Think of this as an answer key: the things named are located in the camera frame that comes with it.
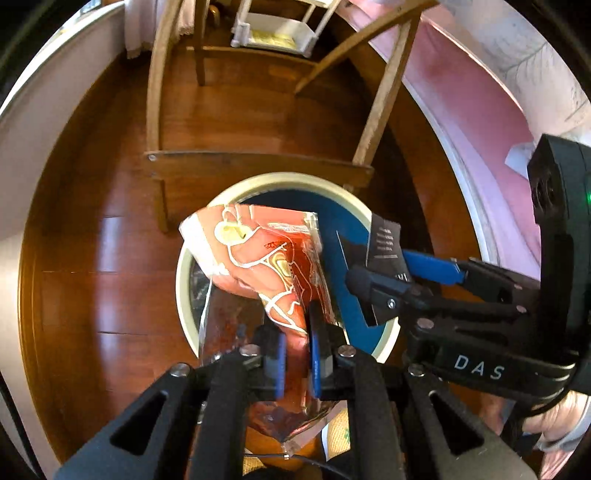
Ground white paper tag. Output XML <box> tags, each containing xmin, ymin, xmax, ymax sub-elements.
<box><xmin>505</xmin><ymin>142</ymin><xmax>536</xmax><ymax>172</ymax></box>

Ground cream curtain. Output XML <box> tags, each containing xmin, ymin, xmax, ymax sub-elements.
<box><xmin>124</xmin><ymin>0</ymin><xmax>195</xmax><ymax>60</ymax></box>

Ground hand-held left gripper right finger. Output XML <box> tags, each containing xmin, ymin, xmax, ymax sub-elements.
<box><xmin>307</xmin><ymin>300</ymin><xmax>539</xmax><ymax>480</ymax></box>

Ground black paper wrapper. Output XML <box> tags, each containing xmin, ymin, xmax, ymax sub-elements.
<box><xmin>336</xmin><ymin>213</ymin><xmax>414</xmax><ymax>326</ymax></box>

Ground orange foil snack bag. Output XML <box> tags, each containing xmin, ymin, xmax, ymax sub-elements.
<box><xmin>179</xmin><ymin>203</ymin><xmax>347</xmax><ymax>457</ymax></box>

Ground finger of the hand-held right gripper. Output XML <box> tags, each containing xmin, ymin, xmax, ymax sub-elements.
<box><xmin>403</xmin><ymin>250</ymin><xmax>542</xmax><ymax>305</ymax></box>
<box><xmin>345</xmin><ymin>264</ymin><xmax>531</xmax><ymax>325</ymax></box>

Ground person's right forearm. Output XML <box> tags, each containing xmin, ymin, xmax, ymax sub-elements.
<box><xmin>536</xmin><ymin>415</ymin><xmax>588</xmax><ymax>468</ymax></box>

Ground white plastic rack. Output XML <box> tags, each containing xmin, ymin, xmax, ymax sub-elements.
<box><xmin>230</xmin><ymin>0</ymin><xmax>335</xmax><ymax>58</ymax></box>

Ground pink bed blanket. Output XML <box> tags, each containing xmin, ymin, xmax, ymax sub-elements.
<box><xmin>344</xmin><ymin>0</ymin><xmax>550</xmax><ymax>278</ymax></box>

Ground black cable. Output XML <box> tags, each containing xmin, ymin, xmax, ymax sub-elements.
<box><xmin>244</xmin><ymin>453</ymin><xmax>352</xmax><ymax>479</ymax></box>

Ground orange object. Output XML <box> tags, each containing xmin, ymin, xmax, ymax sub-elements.
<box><xmin>245</xmin><ymin>427</ymin><xmax>324</xmax><ymax>472</ymax></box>

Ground wooden chair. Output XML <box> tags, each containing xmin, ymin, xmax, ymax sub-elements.
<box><xmin>144</xmin><ymin>0</ymin><xmax>439</xmax><ymax>234</ymax></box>

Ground person's right hand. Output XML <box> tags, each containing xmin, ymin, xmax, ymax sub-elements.
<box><xmin>522</xmin><ymin>390</ymin><xmax>578</xmax><ymax>439</ymax></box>

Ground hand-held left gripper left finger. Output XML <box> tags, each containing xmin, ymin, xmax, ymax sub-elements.
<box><xmin>54</xmin><ymin>325</ymin><xmax>289</xmax><ymax>480</ymax></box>

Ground white rimmed trash bin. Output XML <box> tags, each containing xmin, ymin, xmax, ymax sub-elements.
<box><xmin>175</xmin><ymin>172</ymin><xmax>402</xmax><ymax>363</ymax></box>

